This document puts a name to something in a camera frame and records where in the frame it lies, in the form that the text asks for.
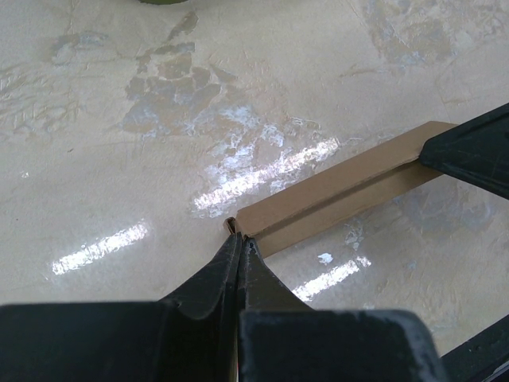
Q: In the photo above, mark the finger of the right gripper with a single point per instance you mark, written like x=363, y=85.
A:
x=475, y=152

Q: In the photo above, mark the brown cardboard paper box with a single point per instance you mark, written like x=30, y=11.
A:
x=317, y=203

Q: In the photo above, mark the olive green plastic bin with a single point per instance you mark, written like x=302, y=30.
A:
x=162, y=2

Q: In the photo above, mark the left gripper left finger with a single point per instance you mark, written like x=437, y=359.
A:
x=189, y=335

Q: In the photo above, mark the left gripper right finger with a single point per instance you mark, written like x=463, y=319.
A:
x=283, y=339

